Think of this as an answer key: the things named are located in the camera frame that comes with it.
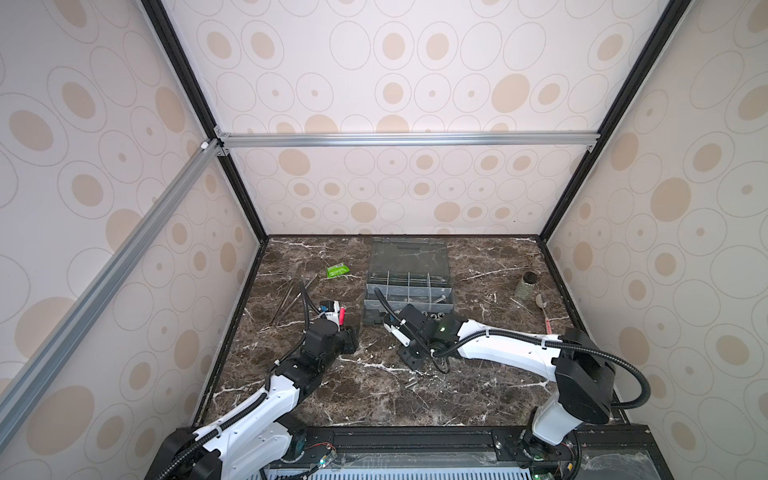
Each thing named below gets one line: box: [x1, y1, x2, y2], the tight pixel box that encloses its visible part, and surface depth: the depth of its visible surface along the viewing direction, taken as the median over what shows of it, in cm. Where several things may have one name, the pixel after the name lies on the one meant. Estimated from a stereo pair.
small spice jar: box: [514, 271, 538, 301], surface depth 102 cm
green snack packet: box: [326, 262, 351, 278], surface depth 111 cm
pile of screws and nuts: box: [403, 368, 461, 395], surface depth 86 cm
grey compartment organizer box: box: [363, 237, 454, 327], surface depth 114 cm
